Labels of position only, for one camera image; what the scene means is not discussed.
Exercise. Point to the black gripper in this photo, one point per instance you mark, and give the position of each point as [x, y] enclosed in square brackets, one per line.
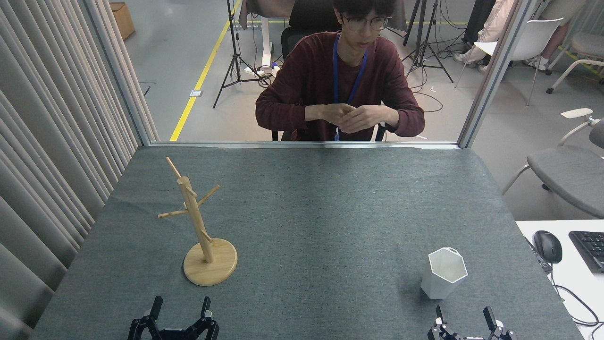
[173, 335]

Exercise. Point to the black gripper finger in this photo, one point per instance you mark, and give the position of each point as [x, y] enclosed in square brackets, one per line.
[441, 330]
[500, 333]

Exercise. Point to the white hexagonal cup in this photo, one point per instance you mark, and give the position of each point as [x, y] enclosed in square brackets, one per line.
[439, 285]

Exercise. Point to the wooden cup rack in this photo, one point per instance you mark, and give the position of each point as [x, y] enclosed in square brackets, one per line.
[210, 269]

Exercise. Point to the person's left hand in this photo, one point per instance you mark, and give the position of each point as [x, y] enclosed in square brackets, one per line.
[365, 119]

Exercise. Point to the person's right hand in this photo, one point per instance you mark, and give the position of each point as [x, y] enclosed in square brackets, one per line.
[336, 113]

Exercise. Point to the black flat device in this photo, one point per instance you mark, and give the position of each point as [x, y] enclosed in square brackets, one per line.
[538, 257]

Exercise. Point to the white desk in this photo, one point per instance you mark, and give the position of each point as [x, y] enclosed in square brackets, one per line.
[580, 288]

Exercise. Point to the black computer mouse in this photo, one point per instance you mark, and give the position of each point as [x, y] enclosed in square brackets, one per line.
[548, 246]

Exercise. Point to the black keyboard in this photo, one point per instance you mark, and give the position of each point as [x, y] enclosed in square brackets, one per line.
[591, 248]

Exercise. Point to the grey felt table mat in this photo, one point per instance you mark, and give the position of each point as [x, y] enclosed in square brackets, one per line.
[330, 212]

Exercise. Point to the grey chair with white armrest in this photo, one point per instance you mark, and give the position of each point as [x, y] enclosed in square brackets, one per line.
[566, 174]

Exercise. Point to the beige pleated curtain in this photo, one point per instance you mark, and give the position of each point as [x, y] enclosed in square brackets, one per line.
[47, 141]

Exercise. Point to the silver floor socket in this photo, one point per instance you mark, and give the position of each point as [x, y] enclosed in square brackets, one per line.
[196, 93]

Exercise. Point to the black tripod stand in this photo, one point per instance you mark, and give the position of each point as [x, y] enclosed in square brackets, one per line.
[426, 42]
[233, 28]

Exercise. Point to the person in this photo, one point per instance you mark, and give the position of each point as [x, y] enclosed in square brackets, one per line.
[559, 38]
[311, 71]
[493, 26]

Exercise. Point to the white plastic chair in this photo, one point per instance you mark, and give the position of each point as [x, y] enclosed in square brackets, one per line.
[538, 38]

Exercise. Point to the white desk leg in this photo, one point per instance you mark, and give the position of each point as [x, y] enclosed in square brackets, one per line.
[265, 42]

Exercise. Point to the cardboard box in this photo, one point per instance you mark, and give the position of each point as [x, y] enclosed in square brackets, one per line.
[122, 19]

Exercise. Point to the black-rimmed glasses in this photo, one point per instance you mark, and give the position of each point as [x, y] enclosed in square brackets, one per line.
[377, 22]

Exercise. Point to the black office chair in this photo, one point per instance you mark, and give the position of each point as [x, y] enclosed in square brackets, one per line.
[306, 14]

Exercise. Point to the silver table edge rail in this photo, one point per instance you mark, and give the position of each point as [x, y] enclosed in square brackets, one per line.
[236, 144]

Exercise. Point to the silver frame post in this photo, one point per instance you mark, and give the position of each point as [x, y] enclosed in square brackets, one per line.
[118, 71]
[490, 80]

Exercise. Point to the grey chair with white frame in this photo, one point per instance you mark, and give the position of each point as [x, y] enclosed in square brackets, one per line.
[587, 45]

